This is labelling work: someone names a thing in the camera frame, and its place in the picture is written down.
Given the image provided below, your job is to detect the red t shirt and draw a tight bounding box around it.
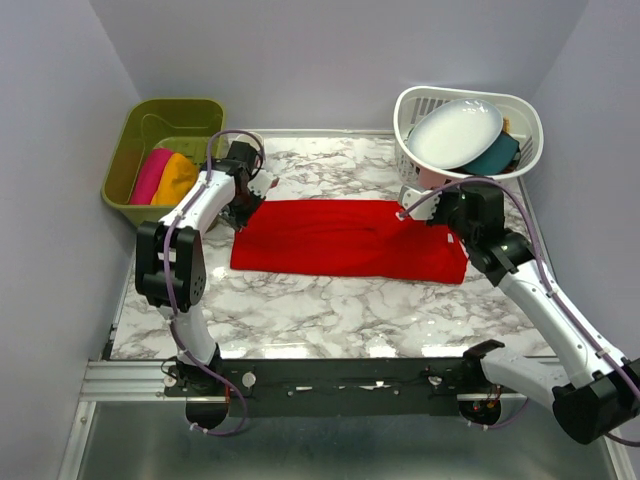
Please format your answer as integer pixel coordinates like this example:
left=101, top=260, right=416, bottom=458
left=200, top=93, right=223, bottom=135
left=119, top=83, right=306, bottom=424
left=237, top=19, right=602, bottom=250
left=230, top=199, right=467, bottom=285

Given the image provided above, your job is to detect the white plastic dish basket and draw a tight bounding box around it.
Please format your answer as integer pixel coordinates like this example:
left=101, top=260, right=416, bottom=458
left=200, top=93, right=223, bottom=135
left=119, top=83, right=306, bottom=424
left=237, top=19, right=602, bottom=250
left=393, top=85, right=544, bottom=188

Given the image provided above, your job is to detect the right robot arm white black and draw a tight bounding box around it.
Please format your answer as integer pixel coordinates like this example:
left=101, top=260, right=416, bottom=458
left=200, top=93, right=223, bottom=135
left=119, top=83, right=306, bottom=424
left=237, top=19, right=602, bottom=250
left=400, top=177, right=639, bottom=445

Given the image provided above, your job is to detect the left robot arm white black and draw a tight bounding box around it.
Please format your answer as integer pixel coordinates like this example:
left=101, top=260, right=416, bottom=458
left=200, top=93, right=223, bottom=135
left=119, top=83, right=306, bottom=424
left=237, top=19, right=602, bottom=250
left=135, top=130, right=277, bottom=395

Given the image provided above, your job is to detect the grey white mug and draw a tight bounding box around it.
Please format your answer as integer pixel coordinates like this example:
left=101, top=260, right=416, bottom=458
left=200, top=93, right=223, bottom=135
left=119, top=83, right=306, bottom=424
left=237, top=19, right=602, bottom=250
left=235, top=132, right=264, bottom=151

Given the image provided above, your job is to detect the teal plate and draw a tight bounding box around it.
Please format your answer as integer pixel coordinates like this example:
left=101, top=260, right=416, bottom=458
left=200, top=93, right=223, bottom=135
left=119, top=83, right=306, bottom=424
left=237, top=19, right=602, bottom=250
left=463, top=132, right=519, bottom=176

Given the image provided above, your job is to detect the orange rolled t shirt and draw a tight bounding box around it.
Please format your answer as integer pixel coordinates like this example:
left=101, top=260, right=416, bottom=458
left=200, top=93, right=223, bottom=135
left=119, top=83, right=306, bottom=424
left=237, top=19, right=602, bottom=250
left=151, top=153, right=199, bottom=206

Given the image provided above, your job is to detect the dark brown dish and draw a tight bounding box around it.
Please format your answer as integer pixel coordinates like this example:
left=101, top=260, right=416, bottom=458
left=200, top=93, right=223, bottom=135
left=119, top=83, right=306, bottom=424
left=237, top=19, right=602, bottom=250
left=500, top=153, right=521, bottom=175

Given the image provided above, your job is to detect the white oval plate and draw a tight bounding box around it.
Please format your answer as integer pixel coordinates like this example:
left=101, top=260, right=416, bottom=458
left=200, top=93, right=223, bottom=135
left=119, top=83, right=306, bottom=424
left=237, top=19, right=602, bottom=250
left=407, top=99, right=503, bottom=170

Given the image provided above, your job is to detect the pink rolled t shirt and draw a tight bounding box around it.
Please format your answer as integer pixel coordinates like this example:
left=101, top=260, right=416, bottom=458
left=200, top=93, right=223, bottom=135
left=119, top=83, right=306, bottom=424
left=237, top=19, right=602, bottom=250
left=129, top=148, right=173, bottom=205

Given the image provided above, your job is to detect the olive green plastic bin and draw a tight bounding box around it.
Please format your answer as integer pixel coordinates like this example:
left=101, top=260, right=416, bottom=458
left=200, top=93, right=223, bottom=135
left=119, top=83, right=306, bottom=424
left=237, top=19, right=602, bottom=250
left=101, top=98, right=226, bottom=226

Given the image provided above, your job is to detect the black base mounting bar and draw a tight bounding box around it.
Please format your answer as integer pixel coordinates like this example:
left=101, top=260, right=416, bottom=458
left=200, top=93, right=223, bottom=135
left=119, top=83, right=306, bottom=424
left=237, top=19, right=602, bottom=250
left=164, top=357, right=526, bottom=427

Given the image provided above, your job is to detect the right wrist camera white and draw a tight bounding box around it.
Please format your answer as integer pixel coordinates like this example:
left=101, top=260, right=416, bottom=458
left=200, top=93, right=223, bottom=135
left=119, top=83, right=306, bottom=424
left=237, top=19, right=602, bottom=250
left=396, top=185, right=442, bottom=221

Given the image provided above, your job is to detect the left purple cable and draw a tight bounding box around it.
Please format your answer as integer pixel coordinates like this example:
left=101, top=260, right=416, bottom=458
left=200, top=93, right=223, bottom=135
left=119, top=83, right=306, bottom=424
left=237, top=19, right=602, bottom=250
left=164, top=129, right=266, bottom=437

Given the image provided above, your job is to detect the purple cable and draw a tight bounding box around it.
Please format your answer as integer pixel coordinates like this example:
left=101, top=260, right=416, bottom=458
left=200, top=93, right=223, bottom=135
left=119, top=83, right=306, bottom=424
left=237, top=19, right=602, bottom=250
left=397, top=175, right=640, bottom=449
left=164, top=129, right=266, bottom=437

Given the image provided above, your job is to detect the aluminium frame rail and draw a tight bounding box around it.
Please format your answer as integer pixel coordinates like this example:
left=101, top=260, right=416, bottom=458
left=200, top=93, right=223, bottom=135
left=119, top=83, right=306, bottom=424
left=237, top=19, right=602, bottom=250
left=79, top=355, right=612, bottom=401

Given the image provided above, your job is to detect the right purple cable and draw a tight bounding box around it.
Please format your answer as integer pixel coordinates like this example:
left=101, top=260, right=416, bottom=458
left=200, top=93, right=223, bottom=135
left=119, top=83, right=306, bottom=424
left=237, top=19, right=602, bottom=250
left=397, top=175, right=640, bottom=449

